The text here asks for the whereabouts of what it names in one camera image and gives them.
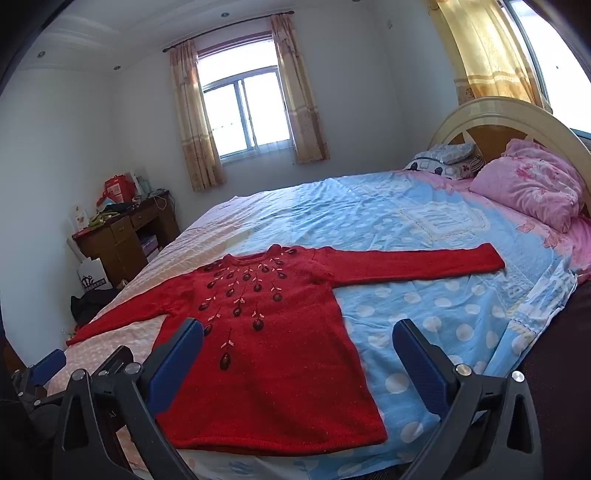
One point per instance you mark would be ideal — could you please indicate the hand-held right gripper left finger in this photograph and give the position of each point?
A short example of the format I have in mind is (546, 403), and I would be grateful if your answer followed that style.
(178, 364)

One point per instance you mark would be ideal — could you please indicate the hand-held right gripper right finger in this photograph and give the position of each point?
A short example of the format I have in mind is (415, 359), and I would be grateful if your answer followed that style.
(425, 369)

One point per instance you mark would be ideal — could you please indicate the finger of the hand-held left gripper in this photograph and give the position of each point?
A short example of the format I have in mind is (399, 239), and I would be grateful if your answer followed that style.
(113, 363)
(48, 364)

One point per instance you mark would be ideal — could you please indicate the red knitted sweater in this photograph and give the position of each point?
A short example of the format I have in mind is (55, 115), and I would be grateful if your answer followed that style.
(286, 360)

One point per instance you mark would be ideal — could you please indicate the green clothes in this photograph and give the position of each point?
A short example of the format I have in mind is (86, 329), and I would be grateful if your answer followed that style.
(104, 219)

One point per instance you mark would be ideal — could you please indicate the black jacket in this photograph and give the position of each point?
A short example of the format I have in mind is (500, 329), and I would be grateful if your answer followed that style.
(90, 304)

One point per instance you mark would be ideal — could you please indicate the white paper bag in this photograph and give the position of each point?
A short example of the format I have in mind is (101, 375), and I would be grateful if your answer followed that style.
(94, 274)

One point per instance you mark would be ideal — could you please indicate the stacked boxes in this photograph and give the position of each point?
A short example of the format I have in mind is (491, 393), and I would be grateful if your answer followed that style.
(151, 247)

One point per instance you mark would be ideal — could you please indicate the brown wooden desk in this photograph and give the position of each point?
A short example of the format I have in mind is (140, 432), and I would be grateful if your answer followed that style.
(120, 240)

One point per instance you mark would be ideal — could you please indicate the bed with blue dotted sheet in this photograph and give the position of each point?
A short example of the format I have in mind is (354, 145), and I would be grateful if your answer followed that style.
(415, 240)

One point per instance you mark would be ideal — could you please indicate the red flat box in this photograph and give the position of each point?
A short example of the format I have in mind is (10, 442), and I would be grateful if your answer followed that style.
(81, 233)

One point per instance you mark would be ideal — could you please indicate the dark maroon blanket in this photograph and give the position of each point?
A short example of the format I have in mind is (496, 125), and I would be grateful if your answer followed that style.
(563, 369)

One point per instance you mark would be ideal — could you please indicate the white card box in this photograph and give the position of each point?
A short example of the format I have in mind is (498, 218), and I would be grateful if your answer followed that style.
(79, 219)

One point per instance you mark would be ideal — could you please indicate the red gift bag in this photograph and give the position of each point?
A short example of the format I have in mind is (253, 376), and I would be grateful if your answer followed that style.
(119, 189)

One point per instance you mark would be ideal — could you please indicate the clear water jug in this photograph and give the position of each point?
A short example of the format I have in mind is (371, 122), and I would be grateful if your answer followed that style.
(145, 183)

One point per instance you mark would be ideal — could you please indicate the grey patterned pillow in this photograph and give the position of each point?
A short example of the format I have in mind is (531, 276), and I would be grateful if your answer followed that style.
(443, 159)

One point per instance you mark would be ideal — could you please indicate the pink floral pillow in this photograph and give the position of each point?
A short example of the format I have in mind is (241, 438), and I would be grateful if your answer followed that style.
(531, 184)

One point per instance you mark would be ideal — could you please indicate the sliding window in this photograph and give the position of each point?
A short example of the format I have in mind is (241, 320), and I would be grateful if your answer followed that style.
(240, 115)

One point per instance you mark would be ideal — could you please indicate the yellow curtain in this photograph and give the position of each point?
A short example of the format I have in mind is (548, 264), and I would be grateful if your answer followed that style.
(485, 55)

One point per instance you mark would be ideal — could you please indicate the side window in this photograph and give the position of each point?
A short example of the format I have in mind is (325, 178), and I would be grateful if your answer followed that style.
(563, 69)

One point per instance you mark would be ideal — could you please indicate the dark curtain rod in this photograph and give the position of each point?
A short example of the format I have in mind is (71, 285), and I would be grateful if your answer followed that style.
(231, 30)

